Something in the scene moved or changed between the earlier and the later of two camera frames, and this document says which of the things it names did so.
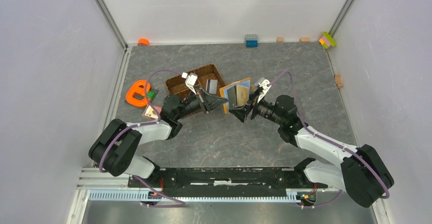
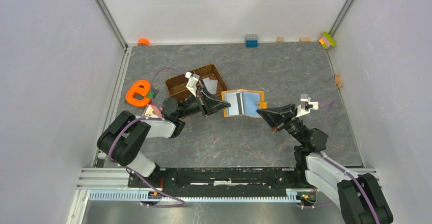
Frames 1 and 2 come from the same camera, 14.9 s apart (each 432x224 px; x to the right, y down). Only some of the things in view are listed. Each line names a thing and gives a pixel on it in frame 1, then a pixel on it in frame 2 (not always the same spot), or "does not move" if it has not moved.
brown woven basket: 188,90 does not move
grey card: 211,86 does not move
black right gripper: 242,112 -> 275,117
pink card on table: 151,112 does not move
